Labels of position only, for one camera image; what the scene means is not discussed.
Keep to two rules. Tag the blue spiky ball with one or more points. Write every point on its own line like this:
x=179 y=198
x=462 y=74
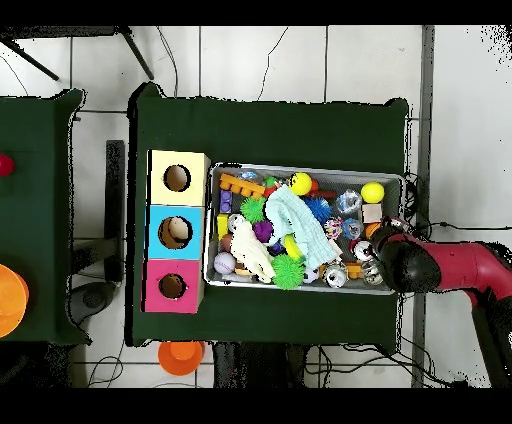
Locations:
x=318 y=208

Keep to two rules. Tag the smooth yellow ball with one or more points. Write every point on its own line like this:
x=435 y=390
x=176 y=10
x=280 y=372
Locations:
x=300 y=183

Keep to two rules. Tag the yellow tennis ball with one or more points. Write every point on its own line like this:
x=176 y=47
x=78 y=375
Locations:
x=372 y=192

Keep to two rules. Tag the black upright stand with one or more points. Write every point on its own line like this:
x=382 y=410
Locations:
x=115 y=200

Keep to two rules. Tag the cream waffle cloth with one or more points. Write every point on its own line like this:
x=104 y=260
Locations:
x=250 y=250

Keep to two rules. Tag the large orange plastic cup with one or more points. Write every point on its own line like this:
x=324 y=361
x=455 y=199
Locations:
x=12 y=300

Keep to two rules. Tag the white baseball toy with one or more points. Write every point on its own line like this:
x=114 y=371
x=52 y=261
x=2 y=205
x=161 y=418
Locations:
x=224 y=262

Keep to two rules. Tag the mint green cloth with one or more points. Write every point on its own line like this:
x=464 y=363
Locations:
x=300 y=224

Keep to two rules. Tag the silver can with pull tab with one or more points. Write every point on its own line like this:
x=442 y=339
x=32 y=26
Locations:
x=362 y=250

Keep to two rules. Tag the red plastic cup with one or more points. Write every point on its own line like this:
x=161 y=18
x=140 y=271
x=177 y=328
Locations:
x=4 y=164

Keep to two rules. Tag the black white soccer ball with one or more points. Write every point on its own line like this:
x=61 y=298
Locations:
x=310 y=275

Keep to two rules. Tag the crushed silver drink can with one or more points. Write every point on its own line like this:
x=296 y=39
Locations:
x=372 y=272

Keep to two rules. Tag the shallow clear mesh bin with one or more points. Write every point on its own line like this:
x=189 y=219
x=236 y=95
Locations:
x=280 y=286

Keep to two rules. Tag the wooden three-hole box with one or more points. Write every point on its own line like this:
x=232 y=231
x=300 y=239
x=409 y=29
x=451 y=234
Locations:
x=196 y=248

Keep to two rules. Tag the orange basketball toy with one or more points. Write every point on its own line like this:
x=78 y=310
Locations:
x=371 y=230

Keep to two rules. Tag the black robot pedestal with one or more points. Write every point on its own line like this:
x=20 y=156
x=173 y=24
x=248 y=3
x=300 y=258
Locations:
x=256 y=368

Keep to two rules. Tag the dark green table cloth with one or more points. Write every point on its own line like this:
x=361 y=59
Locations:
x=260 y=132
x=36 y=132

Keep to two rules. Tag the brown football toy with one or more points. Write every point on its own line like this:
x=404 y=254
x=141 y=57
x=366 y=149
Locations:
x=226 y=242

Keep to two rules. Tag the green spiky ball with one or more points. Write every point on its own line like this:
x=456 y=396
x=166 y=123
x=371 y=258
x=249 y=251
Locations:
x=287 y=272
x=252 y=209

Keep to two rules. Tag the black tripod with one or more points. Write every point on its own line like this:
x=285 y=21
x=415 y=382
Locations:
x=136 y=53

